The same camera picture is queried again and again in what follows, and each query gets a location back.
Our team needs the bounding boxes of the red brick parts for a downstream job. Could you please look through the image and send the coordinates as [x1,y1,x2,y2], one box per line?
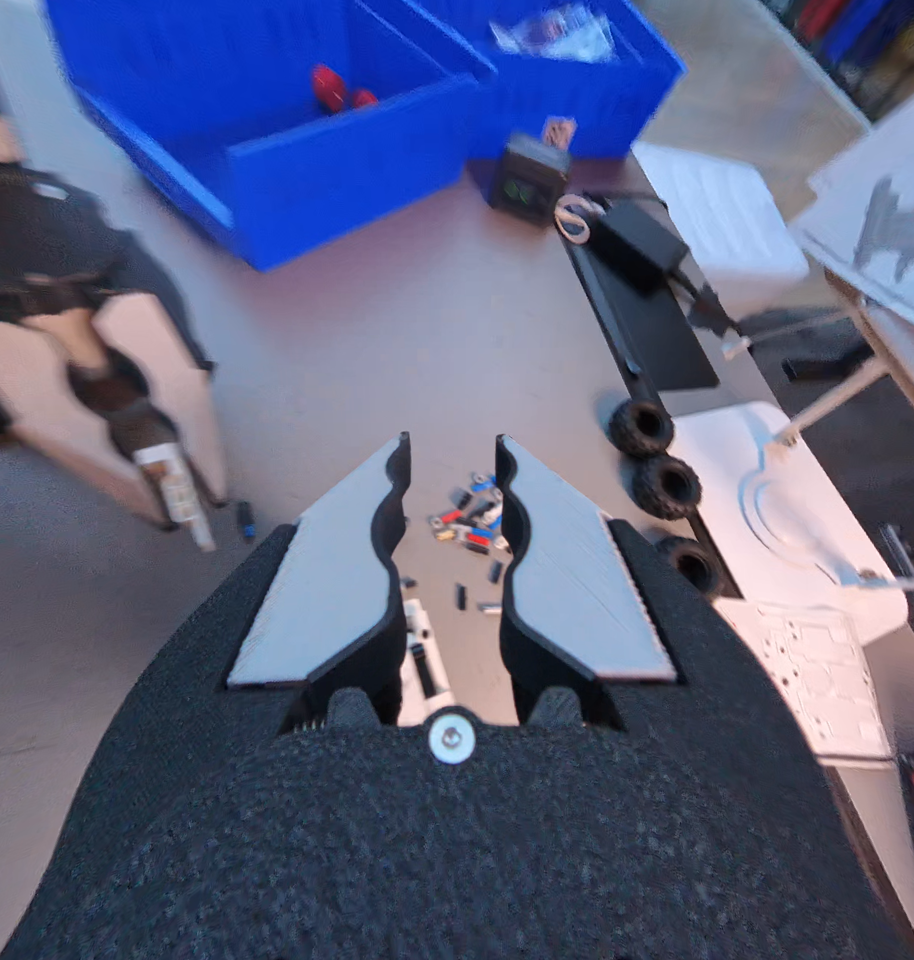
[310,63,380,114]

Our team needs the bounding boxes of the loose small building parts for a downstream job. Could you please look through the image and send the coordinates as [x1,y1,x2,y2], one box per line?
[232,468,510,616]

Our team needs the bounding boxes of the grey desk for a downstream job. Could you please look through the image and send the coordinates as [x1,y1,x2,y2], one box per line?
[0,0,914,960]

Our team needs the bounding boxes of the white book stand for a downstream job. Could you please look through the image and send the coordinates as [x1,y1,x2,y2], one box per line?
[670,293,914,646]

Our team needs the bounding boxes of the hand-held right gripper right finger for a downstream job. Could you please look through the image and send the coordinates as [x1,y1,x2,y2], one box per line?
[493,432,680,717]

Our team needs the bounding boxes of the small white beam part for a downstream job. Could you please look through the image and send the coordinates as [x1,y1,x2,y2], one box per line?
[135,440,218,553]

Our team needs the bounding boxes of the white cable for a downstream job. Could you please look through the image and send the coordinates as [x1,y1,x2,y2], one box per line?
[555,192,596,244]

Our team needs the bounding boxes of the black power adapter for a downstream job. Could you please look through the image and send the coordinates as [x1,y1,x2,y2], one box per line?
[595,195,690,294]

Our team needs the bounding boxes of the instruction booklet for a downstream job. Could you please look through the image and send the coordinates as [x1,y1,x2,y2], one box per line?
[787,120,914,339]

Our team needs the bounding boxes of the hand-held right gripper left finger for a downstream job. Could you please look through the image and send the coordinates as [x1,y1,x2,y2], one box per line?
[226,432,414,724]

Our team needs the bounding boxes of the black device green display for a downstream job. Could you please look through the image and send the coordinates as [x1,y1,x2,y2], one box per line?
[487,135,573,226]

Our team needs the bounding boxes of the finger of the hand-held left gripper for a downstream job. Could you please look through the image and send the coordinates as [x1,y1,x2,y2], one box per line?
[0,320,180,529]
[94,290,230,511]

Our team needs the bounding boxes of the black knobby toy tyre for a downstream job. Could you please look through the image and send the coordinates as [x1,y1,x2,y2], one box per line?
[631,453,704,522]
[655,536,728,601]
[607,396,677,459]

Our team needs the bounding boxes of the wire mesh storage rack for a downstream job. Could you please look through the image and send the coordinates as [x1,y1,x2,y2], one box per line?
[757,0,914,121]

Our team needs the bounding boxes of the white sticker sheet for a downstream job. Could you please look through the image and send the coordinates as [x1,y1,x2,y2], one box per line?
[715,597,896,766]

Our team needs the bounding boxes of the clear plastic bag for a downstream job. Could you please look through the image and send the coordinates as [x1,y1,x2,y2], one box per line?
[487,5,620,64]

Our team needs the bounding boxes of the black desk mat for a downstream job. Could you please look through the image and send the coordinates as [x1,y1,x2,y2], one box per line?
[562,240,725,394]

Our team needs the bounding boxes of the white paper pad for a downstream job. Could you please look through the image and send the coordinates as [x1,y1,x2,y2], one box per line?
[633,140,810,282]

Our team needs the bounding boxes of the white stickered beam piece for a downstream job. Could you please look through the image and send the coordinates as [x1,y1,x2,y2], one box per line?
[402,597,458,714]

